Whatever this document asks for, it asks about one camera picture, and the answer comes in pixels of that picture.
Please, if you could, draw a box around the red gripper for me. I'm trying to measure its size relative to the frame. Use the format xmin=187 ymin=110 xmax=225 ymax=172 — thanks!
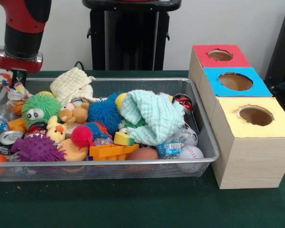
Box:
xmin=0 ymin=46 xmax=43 ymax=88

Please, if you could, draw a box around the colourful patterned cloth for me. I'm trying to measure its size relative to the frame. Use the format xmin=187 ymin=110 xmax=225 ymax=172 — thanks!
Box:
xmin=0 ymin=73 xmax=34 ymax=101

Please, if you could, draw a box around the green spiky rubber ball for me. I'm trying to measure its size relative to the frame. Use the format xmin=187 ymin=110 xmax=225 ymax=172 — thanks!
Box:
xmin=21 ymin=92 xmax=63 ymax=126

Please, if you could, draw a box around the shallow silver mesh bin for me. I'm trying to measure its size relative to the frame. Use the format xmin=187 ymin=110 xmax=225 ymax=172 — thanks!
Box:
xmin=0 ymin=77 xmax=220 ymax=183

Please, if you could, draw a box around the wooden box with three holes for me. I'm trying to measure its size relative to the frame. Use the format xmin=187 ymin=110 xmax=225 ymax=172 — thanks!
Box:
xmin=188 ymin=44 xmax=285 ymax=190

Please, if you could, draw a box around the orange toy basketball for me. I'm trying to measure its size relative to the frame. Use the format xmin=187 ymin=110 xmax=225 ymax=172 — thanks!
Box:
xmin=10 ymin=100 xmax=26 ymax=116

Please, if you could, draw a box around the cream waffle cloth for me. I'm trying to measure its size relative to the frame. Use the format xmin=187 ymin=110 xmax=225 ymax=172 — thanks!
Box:
xmin=49 ymin=67 xmax=97 ymax=104

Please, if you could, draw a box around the black silver-topped drink can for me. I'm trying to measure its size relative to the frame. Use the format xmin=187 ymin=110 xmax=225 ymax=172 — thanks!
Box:
xmin=0 ymin=130 xmax=24 ymax=155

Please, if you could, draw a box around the purple spiky rubber ball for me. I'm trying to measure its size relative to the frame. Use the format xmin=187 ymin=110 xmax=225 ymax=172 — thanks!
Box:
xmin=11 ymin=135 xmax=67 ymax=162

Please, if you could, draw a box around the blue spiky rubber ball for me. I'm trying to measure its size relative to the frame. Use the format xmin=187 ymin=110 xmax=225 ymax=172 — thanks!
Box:
xmin=87 ymin=92 xmax=123 ymax=133

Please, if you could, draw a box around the orange plastic toy brick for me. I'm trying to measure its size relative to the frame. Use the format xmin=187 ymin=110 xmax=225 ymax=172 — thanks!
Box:
xmin=89 ymin=143 xmax=140 ymax=162

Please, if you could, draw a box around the mint green waffle cloth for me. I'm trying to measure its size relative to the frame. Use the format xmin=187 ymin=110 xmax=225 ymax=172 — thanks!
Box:
xmin=120 ymin=89 xmax=186 ymax=146

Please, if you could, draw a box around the white baseball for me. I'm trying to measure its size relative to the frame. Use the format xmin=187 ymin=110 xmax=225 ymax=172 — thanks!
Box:
xmin=180 ymin=145 xmax=204 ymax=159

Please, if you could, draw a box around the black equipment stand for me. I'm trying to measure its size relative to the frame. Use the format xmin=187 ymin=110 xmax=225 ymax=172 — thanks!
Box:
xmin=263 ymin=4 xmax=285 ymax=95

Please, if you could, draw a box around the black cable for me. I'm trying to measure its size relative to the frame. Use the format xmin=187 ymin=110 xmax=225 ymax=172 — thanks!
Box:
xmin=72 ymin=61 xmax=86 ymax=71

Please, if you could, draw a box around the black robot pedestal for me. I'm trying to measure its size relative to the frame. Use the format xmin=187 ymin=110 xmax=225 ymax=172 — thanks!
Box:
xmin=82 ymin=0 xmax=182 ymax=71

